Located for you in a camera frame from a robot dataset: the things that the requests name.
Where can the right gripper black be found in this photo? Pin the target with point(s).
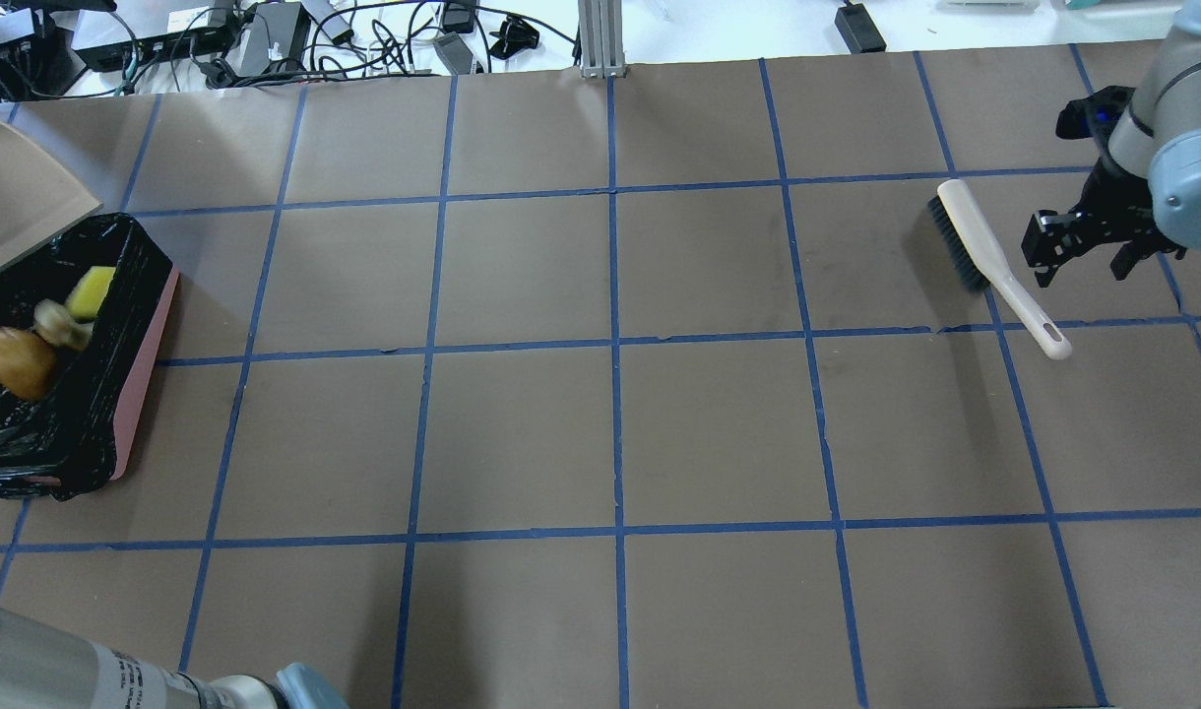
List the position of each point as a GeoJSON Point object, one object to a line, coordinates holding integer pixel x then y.
{"type": "Point", "coordinates": [1120, 207]}

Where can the white hand brush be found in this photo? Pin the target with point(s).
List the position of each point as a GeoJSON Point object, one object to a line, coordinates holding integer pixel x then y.
{"type": "Point", "coordinates": [980, 263]}

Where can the beige plastic dustpan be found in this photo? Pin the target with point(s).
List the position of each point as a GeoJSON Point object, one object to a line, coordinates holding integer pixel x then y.
{"type": "Point", "coordinates": [39, 196]}

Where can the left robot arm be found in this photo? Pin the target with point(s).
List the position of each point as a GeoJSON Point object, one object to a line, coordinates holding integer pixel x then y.
{"type": "Point", "coordinates": [43, 667]}

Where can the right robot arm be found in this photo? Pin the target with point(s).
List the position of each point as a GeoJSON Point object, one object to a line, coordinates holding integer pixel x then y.
{"type": "Point", "coordinates": [1164, 142]}

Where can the bin with black bag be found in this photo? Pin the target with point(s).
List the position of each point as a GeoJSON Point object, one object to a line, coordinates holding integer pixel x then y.
{"type": "Point", "coordinates": [64, 444]}

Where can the black adapter on desk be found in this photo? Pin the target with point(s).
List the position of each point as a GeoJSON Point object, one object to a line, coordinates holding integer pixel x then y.
{"type": "Point", "coordinates": [857, 29]}

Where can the black power brick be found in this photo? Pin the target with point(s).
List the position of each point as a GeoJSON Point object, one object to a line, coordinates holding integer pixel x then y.
{"type": "Point", "coordinates": [273, 36]}

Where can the yellow green sponge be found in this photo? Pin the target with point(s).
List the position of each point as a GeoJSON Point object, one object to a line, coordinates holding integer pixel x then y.
{"type": "Point", "coordinates": [86, 297]}

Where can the toy potato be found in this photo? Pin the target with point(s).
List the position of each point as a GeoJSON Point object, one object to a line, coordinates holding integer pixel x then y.
{"type": "Point", "coordinates": [27, 364]}

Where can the aluminium frame post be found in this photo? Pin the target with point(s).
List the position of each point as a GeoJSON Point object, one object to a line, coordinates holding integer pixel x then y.
{"type": "Point", "coordinates": [600, 45]}

